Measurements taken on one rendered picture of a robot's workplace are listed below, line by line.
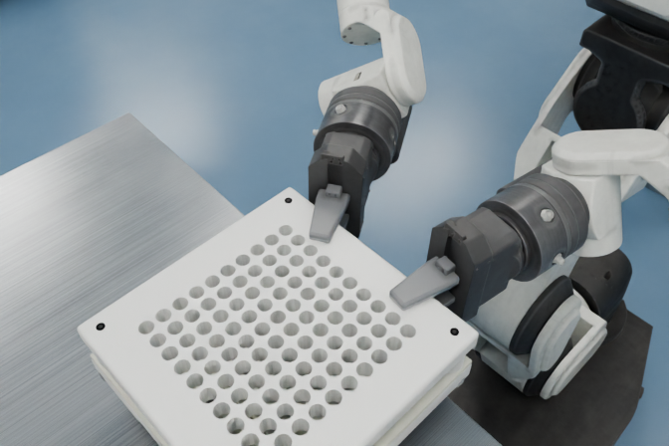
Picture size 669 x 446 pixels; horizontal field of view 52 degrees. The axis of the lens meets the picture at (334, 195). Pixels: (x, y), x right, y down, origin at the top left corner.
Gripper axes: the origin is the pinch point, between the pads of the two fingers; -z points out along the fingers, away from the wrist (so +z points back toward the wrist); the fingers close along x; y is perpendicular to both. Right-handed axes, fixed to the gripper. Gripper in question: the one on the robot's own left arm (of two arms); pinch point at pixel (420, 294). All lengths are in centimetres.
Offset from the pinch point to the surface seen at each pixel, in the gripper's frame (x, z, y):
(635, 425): 96, 71, -8
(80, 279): 11.3, -23.3, 29.3
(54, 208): 11.2, -21.8, 41.5
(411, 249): 96, 63, 62
